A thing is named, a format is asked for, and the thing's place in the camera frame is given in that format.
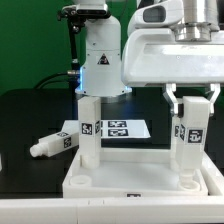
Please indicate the white desk tabletop tray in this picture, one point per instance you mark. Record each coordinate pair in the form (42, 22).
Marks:
(128, 173)

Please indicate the white marker sheet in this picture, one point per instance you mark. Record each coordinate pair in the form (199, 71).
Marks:
(124, 129)

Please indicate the white L-shaped fence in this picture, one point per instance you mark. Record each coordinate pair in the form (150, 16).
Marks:
(128, 210)

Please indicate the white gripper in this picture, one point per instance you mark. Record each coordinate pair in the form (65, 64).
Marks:
(152, 57)

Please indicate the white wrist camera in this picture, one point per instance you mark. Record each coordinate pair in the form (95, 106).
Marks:
(160, 14)

